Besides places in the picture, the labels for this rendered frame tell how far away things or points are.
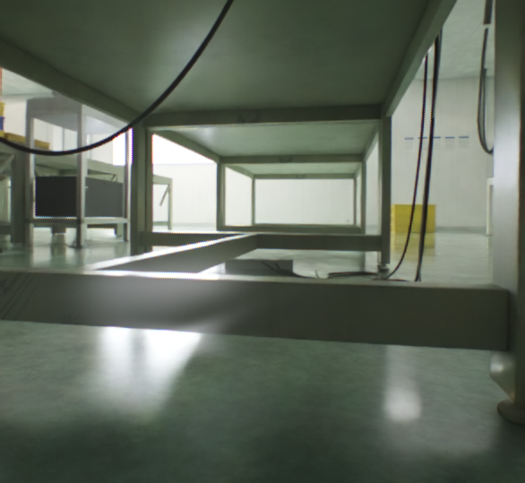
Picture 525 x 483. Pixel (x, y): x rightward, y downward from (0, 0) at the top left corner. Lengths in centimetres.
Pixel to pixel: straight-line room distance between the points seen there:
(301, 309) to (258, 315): 5
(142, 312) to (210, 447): 20
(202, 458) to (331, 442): 13
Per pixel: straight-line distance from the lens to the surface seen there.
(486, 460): 49
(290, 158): 332
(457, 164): 830
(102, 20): 121
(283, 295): 50
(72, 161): 393
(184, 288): 53
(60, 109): 335
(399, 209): 642
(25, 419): 57
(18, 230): 342
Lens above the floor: 23
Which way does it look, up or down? 1 degrees down
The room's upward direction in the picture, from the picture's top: 1 degrees clockwise
